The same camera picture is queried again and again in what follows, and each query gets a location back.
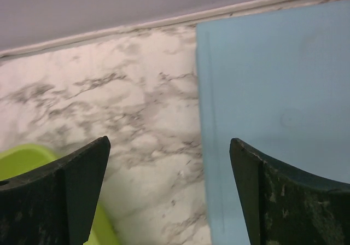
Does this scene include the small blue perforated basket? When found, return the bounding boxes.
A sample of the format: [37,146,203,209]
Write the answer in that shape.
[196,1,349,244]

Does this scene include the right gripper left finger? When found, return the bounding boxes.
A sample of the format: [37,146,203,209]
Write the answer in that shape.
[1,136,110,244]

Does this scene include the green plastic tray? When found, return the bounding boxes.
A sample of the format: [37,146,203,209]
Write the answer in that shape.
[1,144,120,245]

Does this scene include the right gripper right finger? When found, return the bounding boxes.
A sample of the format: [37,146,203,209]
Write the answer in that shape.
[230,138,349,245]

